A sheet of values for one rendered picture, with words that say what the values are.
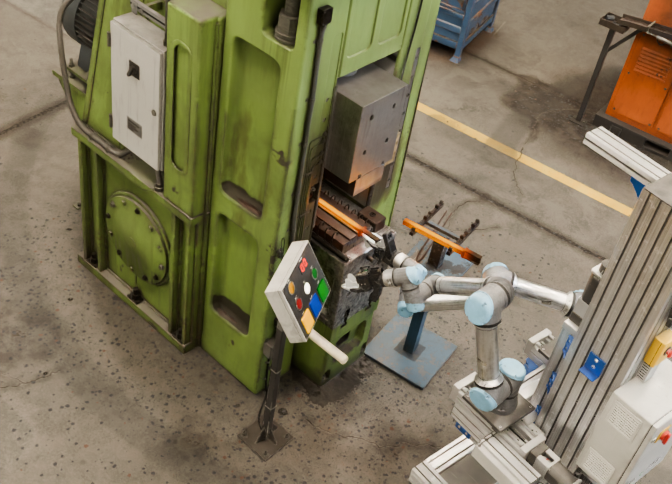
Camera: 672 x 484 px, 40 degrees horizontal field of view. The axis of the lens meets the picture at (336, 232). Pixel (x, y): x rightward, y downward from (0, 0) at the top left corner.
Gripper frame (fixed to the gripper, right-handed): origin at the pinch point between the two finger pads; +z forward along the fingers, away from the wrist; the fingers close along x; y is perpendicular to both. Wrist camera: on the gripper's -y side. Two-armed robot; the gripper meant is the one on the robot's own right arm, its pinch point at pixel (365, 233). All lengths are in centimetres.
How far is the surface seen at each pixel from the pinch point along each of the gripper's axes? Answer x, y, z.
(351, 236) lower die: -5.7, 1.5, 3.6
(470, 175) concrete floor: 206, 101, 59
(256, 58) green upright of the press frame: -36, -84, 45
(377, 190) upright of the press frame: 27.9, -1.2, 16.6
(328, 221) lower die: -6.4, 1.4, 17.8
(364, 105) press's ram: -16, -76, 3
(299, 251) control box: -50, -19, -2
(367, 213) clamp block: 14.2, 2.5, 10.6
